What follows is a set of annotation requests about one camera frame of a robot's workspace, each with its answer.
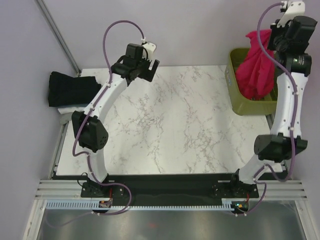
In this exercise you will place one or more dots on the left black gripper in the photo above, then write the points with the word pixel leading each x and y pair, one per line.
pixel 149 75

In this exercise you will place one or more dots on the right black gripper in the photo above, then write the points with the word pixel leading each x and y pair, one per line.
pixel 275 30

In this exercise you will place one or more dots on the pink red t shirt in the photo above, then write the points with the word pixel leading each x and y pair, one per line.
pixel 255 75

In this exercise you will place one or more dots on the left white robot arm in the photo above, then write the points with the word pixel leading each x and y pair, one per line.
pixel 89 132

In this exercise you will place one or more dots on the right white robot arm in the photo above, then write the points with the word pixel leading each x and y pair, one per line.
pixel 284 141

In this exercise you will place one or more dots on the folded black t shirt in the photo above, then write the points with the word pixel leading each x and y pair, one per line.
pixel 66 90

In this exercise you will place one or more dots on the olive green plastic basket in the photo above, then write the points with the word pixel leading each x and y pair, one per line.
pixel 239 104

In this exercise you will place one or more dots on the folded grey t shirt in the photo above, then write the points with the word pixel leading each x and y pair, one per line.
pixel 65 118

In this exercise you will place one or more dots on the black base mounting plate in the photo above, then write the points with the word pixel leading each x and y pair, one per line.
pixel 176 187

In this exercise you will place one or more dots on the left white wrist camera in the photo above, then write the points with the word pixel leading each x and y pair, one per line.
pixel 149 51

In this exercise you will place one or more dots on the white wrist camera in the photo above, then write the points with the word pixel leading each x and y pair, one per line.
pixel 149 51
pixel 290 9

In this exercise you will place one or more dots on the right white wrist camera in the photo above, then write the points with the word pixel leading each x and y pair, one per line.
pixel 290 9

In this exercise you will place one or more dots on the left vertical aluminium post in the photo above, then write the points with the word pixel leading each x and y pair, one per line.
pixel 57 34

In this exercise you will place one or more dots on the aluminium frame rail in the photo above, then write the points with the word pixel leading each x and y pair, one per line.
pixel 291 190

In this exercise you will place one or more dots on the white slotted cable duct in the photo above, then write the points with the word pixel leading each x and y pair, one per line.
pixel 183 205

